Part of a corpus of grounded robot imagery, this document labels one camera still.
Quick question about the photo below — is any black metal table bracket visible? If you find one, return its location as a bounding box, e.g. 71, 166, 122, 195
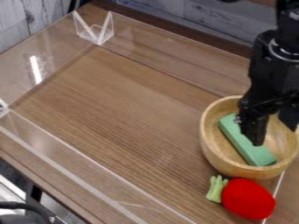
26, 185, 67, 224

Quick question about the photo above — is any clear acrylic front wall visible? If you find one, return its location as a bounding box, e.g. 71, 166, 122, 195
0, 101, 197, 224

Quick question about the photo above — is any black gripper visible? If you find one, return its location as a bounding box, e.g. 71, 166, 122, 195
238, 31, 299, 146

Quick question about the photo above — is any green rectangular block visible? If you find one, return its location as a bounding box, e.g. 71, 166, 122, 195
219, 114, 278, 166

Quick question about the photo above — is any red plush strawberry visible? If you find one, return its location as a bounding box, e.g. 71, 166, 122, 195
206, 175, 277, 220

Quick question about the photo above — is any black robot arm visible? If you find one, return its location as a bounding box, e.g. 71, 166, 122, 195
238, 0, 299, 146

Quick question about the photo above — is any clear acrylic corner bracket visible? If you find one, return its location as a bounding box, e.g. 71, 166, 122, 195
72, 11, 115, 46

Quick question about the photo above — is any brown wooden bowl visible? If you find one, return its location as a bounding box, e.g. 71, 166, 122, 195
199, 95, 299, 180

